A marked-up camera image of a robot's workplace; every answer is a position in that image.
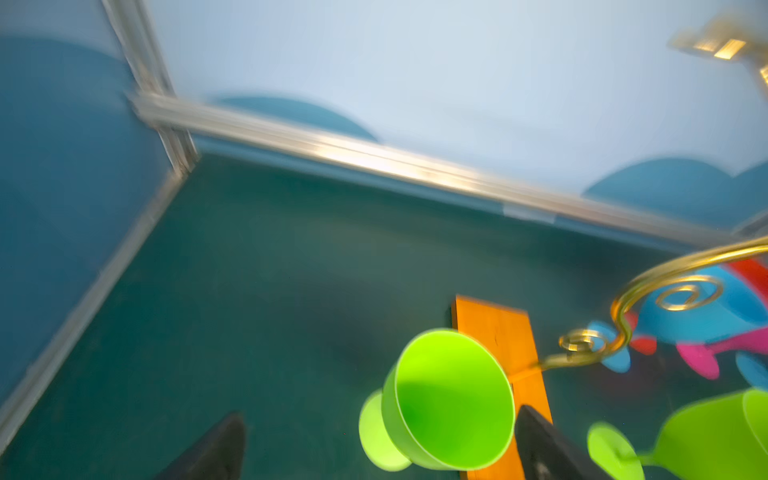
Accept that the orange wooden rack base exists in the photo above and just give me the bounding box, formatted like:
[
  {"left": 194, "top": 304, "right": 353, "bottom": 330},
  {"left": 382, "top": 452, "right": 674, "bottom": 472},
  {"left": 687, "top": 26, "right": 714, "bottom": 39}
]
[{"left": 451, "top": 295, "right": 554, "bottom": 480}]

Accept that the gold wire glass rack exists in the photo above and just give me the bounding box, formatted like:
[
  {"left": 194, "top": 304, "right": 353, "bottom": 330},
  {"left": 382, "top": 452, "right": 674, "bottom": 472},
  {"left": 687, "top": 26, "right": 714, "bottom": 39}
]
[{"left": 507, "top": 14, "right": 767, "bottom": 383}]

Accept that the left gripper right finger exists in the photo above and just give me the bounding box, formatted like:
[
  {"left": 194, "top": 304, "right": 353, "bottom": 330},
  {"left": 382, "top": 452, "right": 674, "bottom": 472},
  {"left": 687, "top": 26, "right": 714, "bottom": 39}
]
[{"left": 514, "top": 405, "right": 611, "bottom": 480}]

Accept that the pink wine glass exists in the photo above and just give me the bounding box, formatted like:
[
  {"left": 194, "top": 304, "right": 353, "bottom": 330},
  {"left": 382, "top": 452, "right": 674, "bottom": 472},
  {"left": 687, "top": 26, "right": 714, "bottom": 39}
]
[{"left": 676, "top": 328, "right": 767, "bottom": 380}]

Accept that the green wine glass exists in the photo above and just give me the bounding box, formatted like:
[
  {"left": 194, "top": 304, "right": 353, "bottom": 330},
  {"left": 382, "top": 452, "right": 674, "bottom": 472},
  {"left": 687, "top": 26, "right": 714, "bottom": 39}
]
[
  {"left": 587, "top": 388, "right": 767, "bottom": 479},
  {"left": 358, "top": 329, "right": 516, "bottom": 472}
]

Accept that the red wine glass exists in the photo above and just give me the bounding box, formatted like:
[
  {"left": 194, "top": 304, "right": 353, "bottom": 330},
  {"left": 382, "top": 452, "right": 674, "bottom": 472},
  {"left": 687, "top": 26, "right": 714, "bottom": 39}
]
[{"left": 628, "top": 259, "right": 767, "bottom": 355}]

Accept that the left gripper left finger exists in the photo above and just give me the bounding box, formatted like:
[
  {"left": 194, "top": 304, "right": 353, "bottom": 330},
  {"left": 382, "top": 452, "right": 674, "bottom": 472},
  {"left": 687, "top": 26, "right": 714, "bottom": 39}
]
[{"left": 155, "top": 412, "right": 246, "bottom": 479}]

